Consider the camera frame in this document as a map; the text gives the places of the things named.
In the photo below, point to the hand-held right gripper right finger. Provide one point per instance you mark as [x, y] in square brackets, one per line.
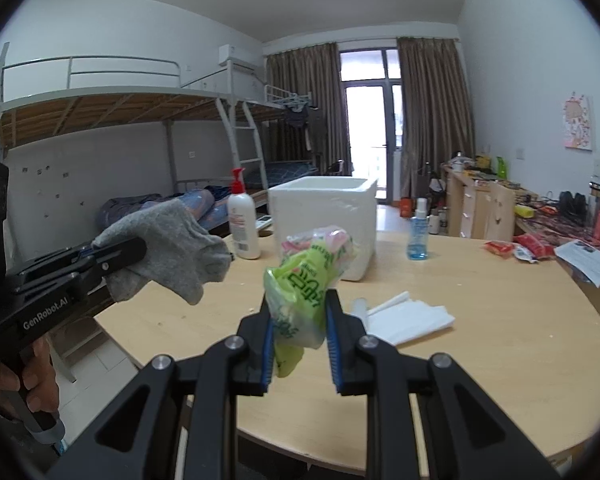
[331, 350]

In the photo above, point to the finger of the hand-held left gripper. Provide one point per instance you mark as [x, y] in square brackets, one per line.
[82, 250]
[125, 252]

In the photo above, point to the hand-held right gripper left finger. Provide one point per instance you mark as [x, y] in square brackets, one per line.
[268, 350]

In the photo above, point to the grey sock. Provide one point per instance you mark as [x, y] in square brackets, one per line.
[170, 245]

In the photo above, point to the green plastic packet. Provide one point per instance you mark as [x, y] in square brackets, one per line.
[300, 285]

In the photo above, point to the white tissue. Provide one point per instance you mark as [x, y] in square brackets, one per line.
[410, 320]

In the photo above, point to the white foam box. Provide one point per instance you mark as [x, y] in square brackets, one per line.
[350, 230]

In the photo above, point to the person's left hand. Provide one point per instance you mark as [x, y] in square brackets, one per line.
[42, 380]

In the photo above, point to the dark blue blanket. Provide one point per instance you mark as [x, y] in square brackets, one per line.
[120, 210]

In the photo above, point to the blue patterned quilt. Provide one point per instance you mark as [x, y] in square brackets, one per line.
[202, 205]

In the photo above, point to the white pump lotion bottle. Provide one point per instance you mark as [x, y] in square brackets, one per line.
[244, 230]

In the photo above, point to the blue spray bottle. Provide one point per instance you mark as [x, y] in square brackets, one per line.
[418, 240]

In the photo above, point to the white metal bunk bed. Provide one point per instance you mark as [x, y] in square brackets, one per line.
[280, 170]
[105, 105]

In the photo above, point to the orange bag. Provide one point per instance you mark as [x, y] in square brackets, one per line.
[405, 207]

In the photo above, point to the white thermos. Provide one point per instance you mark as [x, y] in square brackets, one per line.
[433, 224]

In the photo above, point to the black folding chair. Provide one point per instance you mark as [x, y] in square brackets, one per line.
[432, 185]
[336, 166]

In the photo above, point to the small red snack packet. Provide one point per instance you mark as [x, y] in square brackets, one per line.
[497, 248]

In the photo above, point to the wooden desk with drawers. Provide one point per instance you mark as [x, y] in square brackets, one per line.
[467, 205]

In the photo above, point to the white snack packet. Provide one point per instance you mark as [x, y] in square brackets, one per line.
[522, 255]

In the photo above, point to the glass balcony door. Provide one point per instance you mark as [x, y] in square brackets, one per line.
[365, 135]

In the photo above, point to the wooden chair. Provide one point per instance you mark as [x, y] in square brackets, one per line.
[502, 210]

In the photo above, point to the hanging dark clothes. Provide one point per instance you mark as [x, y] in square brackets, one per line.
[300, 117]

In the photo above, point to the white air conditioner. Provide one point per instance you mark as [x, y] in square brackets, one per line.
[235, 52]

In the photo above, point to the brown curtain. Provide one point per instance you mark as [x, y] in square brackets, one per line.
[430, 110]
[305, 110]

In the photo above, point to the large red snack packet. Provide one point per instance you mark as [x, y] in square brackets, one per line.
[537, 245]

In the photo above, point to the yellow pouch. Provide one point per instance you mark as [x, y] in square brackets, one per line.
[524, 210]

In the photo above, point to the patterned table cloth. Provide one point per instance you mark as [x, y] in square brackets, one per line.
[555, 220]

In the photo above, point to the printed paper sheet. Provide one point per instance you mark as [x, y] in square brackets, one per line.
[585, 260]

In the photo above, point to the black headphones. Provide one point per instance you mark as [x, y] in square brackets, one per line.
[572, 205]

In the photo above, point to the pink wall poster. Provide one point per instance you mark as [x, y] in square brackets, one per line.
[577, 122]

